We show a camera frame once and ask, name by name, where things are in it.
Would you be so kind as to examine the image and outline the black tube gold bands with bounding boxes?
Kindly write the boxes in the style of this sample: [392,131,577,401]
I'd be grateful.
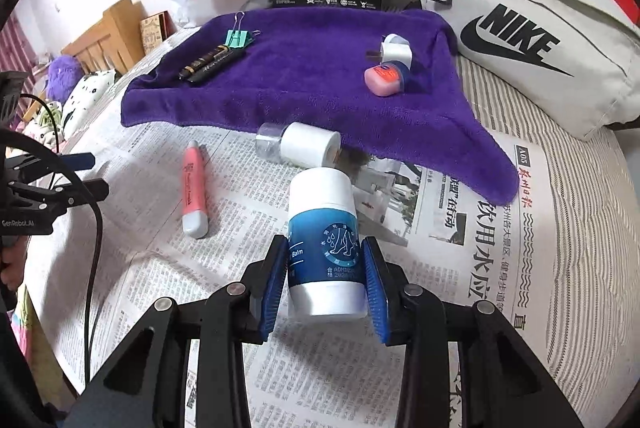
[179,45,233,81]

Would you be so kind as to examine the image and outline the purple plush toy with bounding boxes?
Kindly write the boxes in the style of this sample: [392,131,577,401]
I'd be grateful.
[46,55,83,103]

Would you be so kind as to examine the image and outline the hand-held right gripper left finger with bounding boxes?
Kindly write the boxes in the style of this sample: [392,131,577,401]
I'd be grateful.
[65,234,292,428]

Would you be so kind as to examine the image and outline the black tube white script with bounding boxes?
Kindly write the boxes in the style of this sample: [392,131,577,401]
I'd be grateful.
[189,50,248,84]

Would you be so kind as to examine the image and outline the white bottle blue label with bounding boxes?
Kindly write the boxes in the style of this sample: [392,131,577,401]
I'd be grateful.
[286,168,368,324]

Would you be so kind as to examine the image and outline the person's left hand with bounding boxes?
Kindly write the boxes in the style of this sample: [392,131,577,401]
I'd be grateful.
[0,238,27,293]

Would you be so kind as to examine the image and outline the white plug adapter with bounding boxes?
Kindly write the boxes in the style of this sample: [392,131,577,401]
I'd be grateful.
[369,40,413,71]

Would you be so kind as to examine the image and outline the purple towel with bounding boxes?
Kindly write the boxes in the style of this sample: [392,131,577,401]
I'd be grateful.
[121,6,518,205]

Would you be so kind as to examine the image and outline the pink round tin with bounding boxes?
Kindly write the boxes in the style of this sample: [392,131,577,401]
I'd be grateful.
[363,62,412,97]

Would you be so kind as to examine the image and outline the small white bottle clear cap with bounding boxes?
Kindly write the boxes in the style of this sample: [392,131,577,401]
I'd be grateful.
[255,122,342,169]

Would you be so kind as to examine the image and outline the patterned cardboard box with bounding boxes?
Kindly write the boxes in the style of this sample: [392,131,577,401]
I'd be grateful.
[138,12,173,54]

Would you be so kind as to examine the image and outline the green binder clip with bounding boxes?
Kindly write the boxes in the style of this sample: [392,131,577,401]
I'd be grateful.
[223,12,261,49]

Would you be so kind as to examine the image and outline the pink tube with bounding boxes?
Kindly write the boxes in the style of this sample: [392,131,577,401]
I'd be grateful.
[181,142,210,239]

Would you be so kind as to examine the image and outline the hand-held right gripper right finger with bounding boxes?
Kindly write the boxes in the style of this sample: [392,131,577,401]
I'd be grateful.
[361,236,585,428]

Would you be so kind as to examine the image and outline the wooden headboard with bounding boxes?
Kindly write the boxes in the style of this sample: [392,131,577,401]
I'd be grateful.
[61,0,147,76]

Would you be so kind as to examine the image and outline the white spotted pillow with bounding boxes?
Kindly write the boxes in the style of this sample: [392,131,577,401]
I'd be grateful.
[62,68,118,136]

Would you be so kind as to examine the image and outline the newspaper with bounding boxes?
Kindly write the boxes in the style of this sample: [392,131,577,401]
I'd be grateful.
[25,108,558,428]

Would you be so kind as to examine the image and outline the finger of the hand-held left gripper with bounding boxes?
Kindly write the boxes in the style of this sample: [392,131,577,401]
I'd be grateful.
[10,178,110,209]
[5,151,96,181]

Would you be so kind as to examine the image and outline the white green plush toy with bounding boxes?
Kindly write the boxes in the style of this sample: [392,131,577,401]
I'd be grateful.
[27,100,65,146]

